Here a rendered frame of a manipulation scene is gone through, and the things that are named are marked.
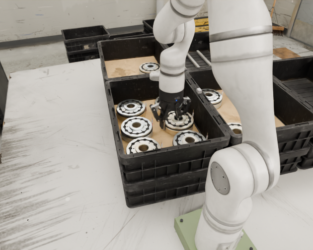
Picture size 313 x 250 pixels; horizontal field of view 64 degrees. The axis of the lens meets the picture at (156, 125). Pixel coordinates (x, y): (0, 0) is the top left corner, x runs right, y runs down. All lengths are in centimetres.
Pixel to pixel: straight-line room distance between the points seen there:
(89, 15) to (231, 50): 377
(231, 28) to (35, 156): 84
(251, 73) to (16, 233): 73
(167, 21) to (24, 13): 352
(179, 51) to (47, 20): 348
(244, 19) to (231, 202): 29
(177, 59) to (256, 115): 32
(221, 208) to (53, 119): 88
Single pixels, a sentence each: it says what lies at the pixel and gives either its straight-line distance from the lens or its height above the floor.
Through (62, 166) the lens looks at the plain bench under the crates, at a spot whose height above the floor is 70.
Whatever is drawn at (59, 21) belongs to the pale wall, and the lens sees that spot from 408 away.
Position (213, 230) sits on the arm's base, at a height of 88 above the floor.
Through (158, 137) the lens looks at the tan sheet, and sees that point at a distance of 81.
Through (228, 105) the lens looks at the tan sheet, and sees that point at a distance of 99.
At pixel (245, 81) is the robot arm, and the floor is 119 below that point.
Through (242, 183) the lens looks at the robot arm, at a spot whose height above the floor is 105.
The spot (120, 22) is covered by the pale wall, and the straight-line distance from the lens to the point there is 422.
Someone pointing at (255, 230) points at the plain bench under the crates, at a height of 70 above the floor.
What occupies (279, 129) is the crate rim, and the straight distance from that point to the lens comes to 76.
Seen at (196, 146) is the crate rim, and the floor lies 93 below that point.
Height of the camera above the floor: 137
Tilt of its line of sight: 39 degrees down
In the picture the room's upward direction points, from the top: straight up
